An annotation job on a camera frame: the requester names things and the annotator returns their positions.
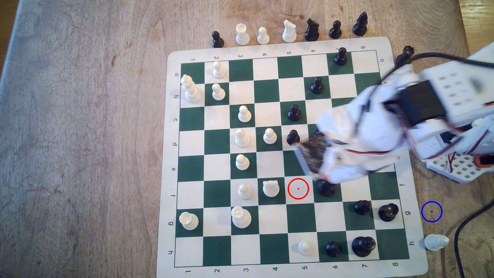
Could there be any brown wrist camera board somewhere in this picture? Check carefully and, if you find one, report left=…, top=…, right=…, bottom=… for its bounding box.
left=295, top=135, right=331, bottom=180

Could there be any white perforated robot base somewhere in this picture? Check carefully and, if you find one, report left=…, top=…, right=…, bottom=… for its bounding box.
left=425, top=152, right=494, bottom=184

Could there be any white chess bishop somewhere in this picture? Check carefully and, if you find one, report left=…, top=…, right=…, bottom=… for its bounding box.
left=424, top=234, right=450, bottom=252
left=235, top=128, right=251, bottom=147

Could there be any black camera cable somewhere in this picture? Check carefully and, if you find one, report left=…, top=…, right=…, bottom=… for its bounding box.
left=401, top=52, right=479, bottom=67

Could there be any white chess rook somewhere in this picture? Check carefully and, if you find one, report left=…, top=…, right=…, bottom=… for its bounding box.
left=231, top=206, right=252, bottom=229
left=235, top=23, right=250, bottom=46

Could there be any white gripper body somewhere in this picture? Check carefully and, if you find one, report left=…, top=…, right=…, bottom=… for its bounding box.
left=316, top=66, right=419, bottom=184

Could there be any white chess queen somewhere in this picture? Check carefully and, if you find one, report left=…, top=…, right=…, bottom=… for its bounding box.
left=181, top=74, right=202, bottom=103

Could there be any white chess knight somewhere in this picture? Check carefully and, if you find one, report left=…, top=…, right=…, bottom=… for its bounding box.
left=282, top=19, right=297, bottom=43
left=262, top=180, right=280, bottom=198

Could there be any white device with buttons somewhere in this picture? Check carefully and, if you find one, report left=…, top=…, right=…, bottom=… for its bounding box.
left=156, top=37, right=429, bottom=278

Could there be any orange and black clamp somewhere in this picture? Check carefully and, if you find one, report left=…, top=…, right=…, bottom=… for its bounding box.
left=474, top=154, right=494, bottom=169

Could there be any black chess bishop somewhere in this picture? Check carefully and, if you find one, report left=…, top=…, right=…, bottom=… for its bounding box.
left=395, top=46, right=415, bottom=66
left=352, top=12, right=368, bottom=37

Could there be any red servo wire bundle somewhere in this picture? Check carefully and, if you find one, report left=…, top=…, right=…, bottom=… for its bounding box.
left=332, top=143, right=404, bottom=156

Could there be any black power cable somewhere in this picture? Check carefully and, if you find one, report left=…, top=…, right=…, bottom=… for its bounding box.
left=454, top=201, right=494, bottom=278

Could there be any black chess knight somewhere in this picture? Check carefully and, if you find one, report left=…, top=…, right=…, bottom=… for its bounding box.
left=317, top=180, right=337, bottom=197
left=304, top=18, right=320, bottom=42

